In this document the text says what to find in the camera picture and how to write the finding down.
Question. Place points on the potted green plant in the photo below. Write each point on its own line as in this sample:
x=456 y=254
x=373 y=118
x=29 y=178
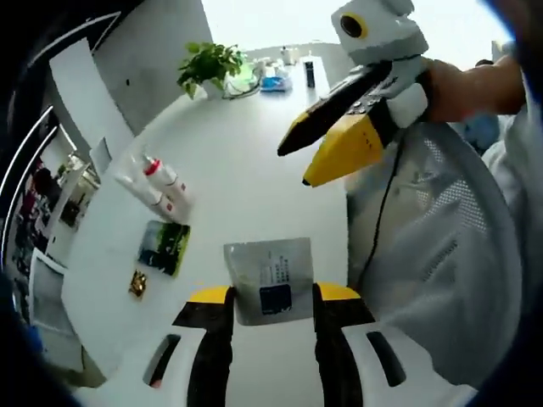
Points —
x=208 y=63

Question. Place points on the red-collared white skincare bottle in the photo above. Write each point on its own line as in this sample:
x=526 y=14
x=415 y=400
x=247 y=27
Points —
x=169 y=182

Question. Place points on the blue and white tissue pack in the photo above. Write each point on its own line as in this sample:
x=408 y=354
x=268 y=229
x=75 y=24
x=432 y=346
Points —
x=275 y=82

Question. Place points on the white frosted-panel cabinet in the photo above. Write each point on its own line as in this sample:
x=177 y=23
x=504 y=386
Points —
x=46 y=297

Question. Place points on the small gold packet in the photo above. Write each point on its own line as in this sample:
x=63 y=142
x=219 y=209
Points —
x=138 y=284

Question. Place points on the grey mesh office chair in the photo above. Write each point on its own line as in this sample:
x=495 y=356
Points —
x=445 y=254

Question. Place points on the slim dark box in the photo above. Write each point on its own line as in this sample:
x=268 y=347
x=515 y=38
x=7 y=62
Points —
x=310 y=74

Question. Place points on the person's right hand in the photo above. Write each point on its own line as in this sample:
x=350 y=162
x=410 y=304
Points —
x=454 y=93

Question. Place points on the red-label white skincare bottle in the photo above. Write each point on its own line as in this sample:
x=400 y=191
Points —
x=171 y=212

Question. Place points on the green printed packet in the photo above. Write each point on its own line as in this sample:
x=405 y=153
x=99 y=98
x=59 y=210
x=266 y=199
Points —
x=163 y=248

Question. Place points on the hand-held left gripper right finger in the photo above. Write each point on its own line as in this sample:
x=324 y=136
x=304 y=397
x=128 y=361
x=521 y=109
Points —
x=335 y=369

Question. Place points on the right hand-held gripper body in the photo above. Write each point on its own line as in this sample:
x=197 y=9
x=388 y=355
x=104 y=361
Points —
x=382 y=34

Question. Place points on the person's grey clothing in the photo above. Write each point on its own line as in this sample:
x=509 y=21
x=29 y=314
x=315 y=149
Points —
x=522 y=191

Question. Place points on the small white bottle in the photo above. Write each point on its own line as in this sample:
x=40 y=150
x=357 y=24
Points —
x=287 y=56

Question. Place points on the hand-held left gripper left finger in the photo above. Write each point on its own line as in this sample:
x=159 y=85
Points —
x=212 y=369

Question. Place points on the silver skincare pouch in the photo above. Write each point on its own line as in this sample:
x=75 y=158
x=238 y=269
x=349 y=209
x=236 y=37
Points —
x=254 y=271

